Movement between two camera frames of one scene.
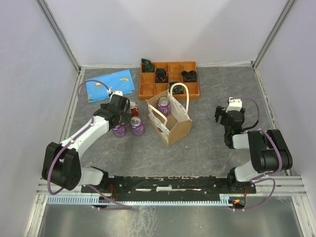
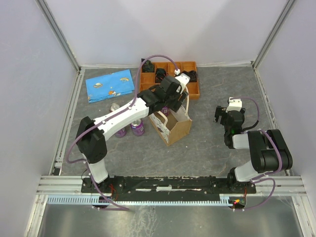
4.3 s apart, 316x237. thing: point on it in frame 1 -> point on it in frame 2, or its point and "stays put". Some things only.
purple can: x=137 y=126 stays put
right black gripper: x=220 y=111 stays put
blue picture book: x=121 y=81 stays put
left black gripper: x=126 y=109 -> x=177 y=104
